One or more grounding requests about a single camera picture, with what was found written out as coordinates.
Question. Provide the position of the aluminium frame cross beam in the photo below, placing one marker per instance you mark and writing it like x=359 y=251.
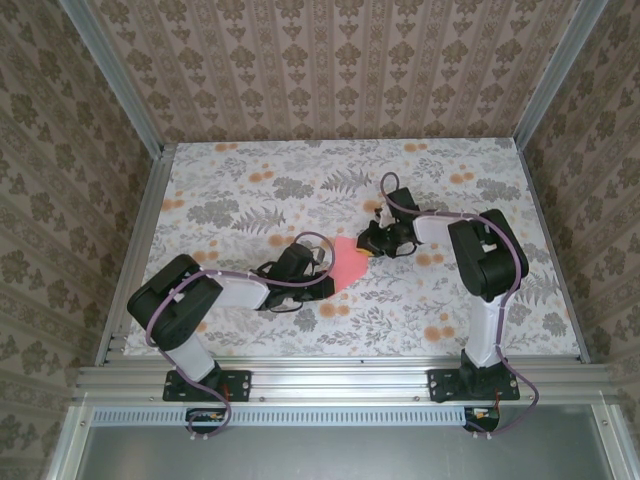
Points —
x=340 y=382

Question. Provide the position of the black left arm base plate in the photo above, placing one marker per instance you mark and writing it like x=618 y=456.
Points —
x=240 y=385

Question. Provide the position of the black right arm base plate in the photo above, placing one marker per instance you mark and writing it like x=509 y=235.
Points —
x=442 y=385

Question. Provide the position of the aluminium frame side rail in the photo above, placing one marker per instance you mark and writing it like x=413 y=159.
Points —
x=137 y=250

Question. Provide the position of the black controller board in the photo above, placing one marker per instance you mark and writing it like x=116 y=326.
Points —
x=482 y=417
x=205 y=417

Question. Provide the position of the pink cloth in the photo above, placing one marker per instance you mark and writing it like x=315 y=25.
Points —
x=347 y=265

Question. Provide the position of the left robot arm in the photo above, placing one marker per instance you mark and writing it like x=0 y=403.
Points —
x=175 y=310

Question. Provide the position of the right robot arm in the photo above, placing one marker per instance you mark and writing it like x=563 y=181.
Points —
x=490 y=260

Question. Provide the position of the grey metal sheet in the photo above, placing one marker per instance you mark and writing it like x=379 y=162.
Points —
x=350 y=455

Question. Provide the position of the aluminium frame post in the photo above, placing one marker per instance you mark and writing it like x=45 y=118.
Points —
x=115 y=75
x=550 y=75

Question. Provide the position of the floral patterned table cover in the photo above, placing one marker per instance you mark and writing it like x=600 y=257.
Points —
x=300 y=170

